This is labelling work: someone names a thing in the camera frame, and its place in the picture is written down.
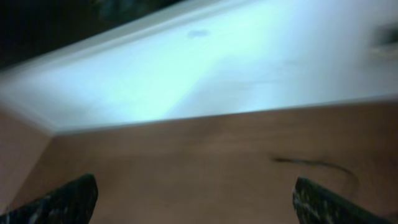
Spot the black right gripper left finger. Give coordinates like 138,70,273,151
1,174,98,224

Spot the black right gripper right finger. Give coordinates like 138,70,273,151
293,177,391,224

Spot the black usb cable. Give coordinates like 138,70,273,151
270,157,360,187

